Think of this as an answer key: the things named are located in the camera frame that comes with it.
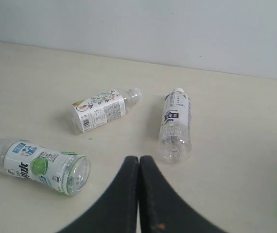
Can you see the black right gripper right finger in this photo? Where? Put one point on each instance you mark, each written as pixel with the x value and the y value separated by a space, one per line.
pixel 161 209

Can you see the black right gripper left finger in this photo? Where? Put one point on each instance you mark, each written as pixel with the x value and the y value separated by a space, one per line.
pixel 116 209

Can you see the lime label bottle white cap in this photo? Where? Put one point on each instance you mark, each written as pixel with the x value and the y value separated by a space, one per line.
pixel 65 172

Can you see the clear bottle blue white label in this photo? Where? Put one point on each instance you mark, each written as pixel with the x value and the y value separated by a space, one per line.
pixel 174 136

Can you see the square bottle with floral label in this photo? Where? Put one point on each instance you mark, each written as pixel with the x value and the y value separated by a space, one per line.
pixel 93 112

